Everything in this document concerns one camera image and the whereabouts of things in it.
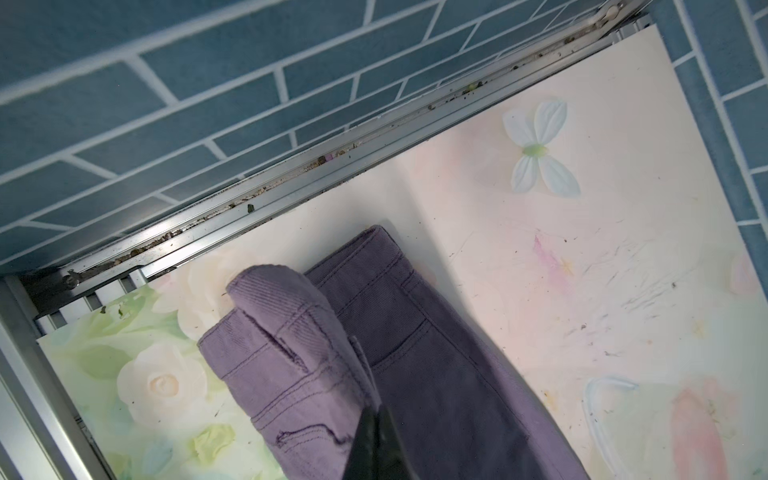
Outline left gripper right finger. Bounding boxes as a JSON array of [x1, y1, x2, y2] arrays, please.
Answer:
[[377, 406, 418, 480]]

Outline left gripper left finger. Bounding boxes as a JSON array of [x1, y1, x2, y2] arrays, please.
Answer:
[[342, 407, 378, 480]]

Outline purple trousers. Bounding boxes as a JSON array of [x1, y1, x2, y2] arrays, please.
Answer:
[[198, 226, 587, 479]]

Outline aluminium side rail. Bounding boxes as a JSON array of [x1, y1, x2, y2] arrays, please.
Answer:
[[20, 1, 646, 315]]

